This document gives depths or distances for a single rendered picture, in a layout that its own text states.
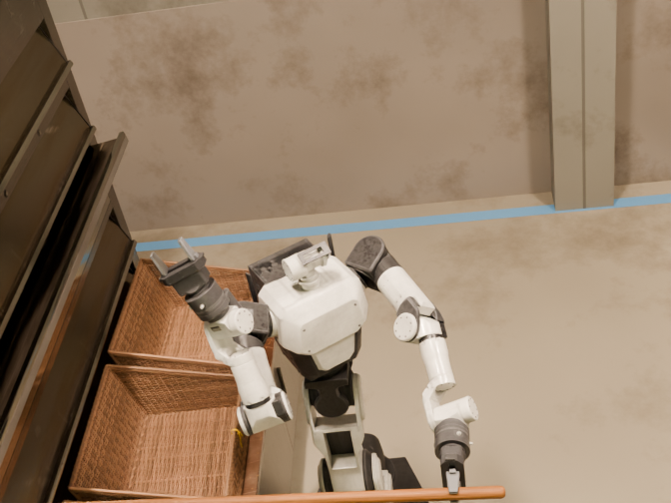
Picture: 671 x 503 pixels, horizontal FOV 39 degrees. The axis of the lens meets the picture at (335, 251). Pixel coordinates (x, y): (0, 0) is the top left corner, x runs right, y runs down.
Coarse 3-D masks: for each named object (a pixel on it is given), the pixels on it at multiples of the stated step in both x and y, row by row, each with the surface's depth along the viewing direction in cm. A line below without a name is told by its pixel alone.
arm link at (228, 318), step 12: (228, 288) 241; (228, 300) 236; (204, 312) 234; (216, 312) 234; (228, 312) 237; (240, 312) 236; (216, 324) 236; (228, 324) 236; (240, 324) 235; (252, 324) 238; (216, 336) 240; (228, 336) 239
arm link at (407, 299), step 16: (384, 272) 267; (400, 272) 267; (384, 288) 266; (400, 288) 262; (416, 288) 262; (400, 304) 259; (416, 304) 257; (432, 304) 261; (400, 320) 257; (416, 320) 254; (400, 336) 256
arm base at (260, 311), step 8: (248, 304) 261; (256, 304) 262; (264, 304) 262; (256, 312) 260; (264, 312) 261; (256, 320) 258; (264, 320) 259; (256, 328) 257; (264, 328) 258; (256, 336) 260; (264, 336) 259; (264, 344) 263
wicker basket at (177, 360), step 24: (144, 264) 386; (168, 264) 385; (144, 288) 380; (168, 288) 393; (144, 312) 374; (168, 312) 392; (192, 312) 394; (120, 336) 352; (144, 336) 369; (168, 336) 385; (192, 336) 382; (120, 360) 344; (144, 360) 344; (168, 360) 343; (192, 360) 342; (216, 360) 368; (168, 384) 350; (192, 384) 350
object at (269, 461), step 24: (240, 288) 403; (288, 360) 401; (288, 384) 395; (264, 432) 337; (288, 432) 383; (264, 456) 335; (288, 456) 378; (120, 480) 329; (264, 480) 331; (288, 480) 373
